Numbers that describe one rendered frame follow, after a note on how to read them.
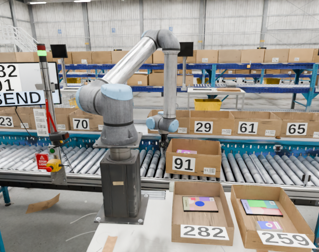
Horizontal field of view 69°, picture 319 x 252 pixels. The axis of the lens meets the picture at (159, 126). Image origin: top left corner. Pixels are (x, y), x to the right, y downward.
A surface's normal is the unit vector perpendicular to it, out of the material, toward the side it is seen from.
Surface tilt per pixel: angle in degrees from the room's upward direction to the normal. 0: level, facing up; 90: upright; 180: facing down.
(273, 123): 90
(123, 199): 90
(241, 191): 89
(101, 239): 0
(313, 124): 90
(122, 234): 0
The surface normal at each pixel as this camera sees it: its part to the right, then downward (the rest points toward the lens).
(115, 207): -0.07, 0.29
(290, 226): 0.00, -0.96
